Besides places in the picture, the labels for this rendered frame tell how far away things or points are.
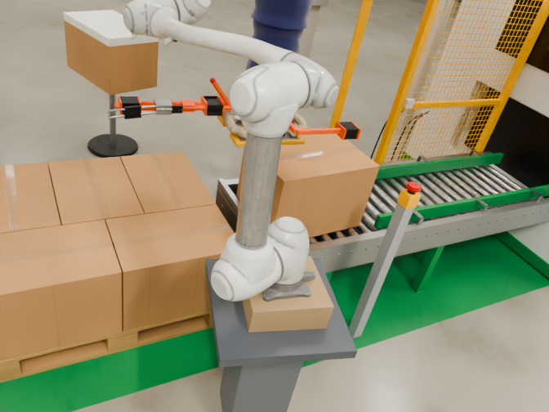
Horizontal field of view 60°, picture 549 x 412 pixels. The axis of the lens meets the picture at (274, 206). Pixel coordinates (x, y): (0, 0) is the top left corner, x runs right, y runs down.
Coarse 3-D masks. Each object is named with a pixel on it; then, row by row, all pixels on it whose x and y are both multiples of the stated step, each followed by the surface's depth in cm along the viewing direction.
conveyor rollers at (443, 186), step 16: (416, 176) 339; (432, 176) 339; (448, 176) 348; (464, 176) 348; (480, 176) 355; (496, 176) 364; (384, 192) 308; (432, 192) 319; (448, 192) 327; (464, 192) 328; (480, 192) 335; (496, 192) 336; (368, 208) 291; (384, 208) 293; (480, 208) 316; (368, 224) 279
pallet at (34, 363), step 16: (176, 320) 246; (192, 320) 262; (208, 320) 258; (112, 336) 231; (128, 336) 236; (144, 336) 248; (160, 336) 250; (176, 336) 253; (48, 352) 218; (64, 352) 232; (80, 352) 233; (96, 352) 235; (112, 352) 238; (0, 368) 211; (16, 368) 215; (32, 368) 222; (48, 368) 224
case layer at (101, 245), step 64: (0, 192) 241; (64, 192) 250; (128, 192) 260; (192, 192) 271; (0, 256) 206; (64, 256) 212; (128, 256) 219; (192, 256) 227; (0, 320) 196; (64, 320) 212; (128, 320) 230
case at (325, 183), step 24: (312, 144) 256; (336, 144) 261; (288, 168) 230; (312, 168) 234; (336, 168) 238; (360, 168) 243; (288, 192) 225; (312, 192) 234; (336, 192) 243; (360, 192) 254; (288, 216) 235; (312, 216) 245; (336, 216) 255; (360, 216) 266
